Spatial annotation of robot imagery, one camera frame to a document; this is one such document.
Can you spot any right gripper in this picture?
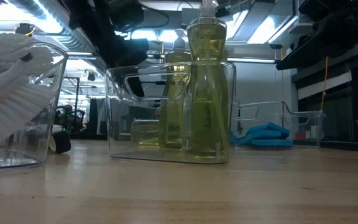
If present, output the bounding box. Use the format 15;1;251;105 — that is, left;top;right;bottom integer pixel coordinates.
275;0;358;72

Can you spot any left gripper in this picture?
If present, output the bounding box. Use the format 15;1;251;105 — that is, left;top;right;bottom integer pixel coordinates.
99;30;151;98

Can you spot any clear plastic bin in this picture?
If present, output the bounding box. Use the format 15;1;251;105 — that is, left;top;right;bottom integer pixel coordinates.
231;100;325;147
0;41;70;172
103;60;237;165

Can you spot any blue cloth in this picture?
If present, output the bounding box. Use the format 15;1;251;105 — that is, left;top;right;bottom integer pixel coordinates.
228;121;291;146

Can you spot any white dish brush black handle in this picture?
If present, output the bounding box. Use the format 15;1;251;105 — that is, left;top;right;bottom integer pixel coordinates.
48;129;73;155
0;32;55;75
0;60;58;149

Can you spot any blue sponge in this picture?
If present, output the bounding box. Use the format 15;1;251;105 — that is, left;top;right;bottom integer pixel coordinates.
250;139;294;149

